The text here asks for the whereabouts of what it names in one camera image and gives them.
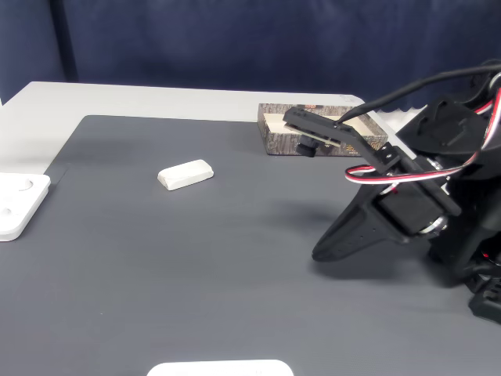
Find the black camera cable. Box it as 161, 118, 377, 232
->
338, 58, 501, 125

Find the red white black servo cable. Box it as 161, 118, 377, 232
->
344, 72, 501, 187

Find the black gripper camera with mount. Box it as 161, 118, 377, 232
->
282, 105, 402, 175

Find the white plastic tray with dimples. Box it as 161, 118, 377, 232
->
0, 172, 52, 243

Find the bark patterned cardboard box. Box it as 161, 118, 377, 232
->
257, 103, 389, 157

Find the grey table mat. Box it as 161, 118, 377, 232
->
0, 114, 501, 376

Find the dark blue fabric partition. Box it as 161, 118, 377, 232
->
0, 0, 501, 114

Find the white block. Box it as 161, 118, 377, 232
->
157, 158, 214, 192

